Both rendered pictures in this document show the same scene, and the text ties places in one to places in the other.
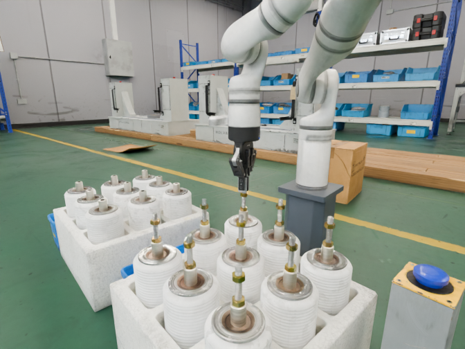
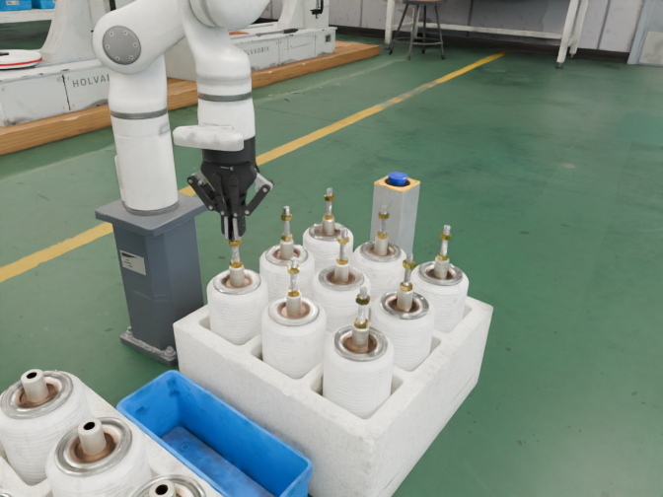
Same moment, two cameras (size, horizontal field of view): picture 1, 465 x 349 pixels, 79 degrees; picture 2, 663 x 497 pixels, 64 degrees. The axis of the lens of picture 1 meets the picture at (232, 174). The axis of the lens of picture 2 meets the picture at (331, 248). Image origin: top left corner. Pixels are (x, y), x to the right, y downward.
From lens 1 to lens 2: 97 cm
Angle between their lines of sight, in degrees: 93
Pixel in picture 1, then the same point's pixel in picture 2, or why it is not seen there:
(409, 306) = (408, 199)
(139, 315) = (416, 385)
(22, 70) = not seen: outside the picture
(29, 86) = not seen: outside the picture
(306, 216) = (190, 244)
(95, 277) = not seen: outside the picture
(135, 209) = (140, 457)
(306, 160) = (165, 165)
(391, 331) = (402, 225)
